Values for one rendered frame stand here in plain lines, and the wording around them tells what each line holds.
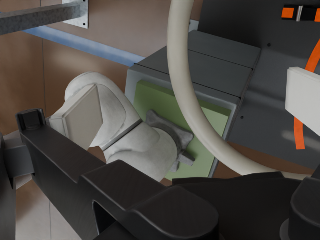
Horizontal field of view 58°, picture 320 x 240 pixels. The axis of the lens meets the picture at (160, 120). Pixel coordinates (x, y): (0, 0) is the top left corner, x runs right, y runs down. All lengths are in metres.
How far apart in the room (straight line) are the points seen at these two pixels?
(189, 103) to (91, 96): 0.26
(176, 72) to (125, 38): 1.54
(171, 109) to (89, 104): 0.79
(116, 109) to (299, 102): 0.65
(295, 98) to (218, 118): 0.73
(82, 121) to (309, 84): 0.13
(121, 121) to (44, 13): 1.14
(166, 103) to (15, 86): 1.97
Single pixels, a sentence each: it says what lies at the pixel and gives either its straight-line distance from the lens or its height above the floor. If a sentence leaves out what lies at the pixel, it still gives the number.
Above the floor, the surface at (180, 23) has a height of 1.27.
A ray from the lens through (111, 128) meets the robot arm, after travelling 0.79.
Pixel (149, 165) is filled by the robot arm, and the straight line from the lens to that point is 0.81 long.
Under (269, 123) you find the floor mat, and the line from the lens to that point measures 1.83.
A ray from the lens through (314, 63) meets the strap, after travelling 1.70.
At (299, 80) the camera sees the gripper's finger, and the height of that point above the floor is 1.47.
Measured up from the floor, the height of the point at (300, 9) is 0.05.
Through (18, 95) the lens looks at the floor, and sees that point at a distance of 2.78.
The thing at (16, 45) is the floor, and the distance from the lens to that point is 2.58.
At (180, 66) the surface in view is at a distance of 0.42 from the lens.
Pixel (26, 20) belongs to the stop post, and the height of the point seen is 0.47.
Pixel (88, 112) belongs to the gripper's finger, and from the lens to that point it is 0.18.
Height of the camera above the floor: 1.66
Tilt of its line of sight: 55 degrees down
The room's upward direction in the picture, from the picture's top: 138 degrees counter-clockwise
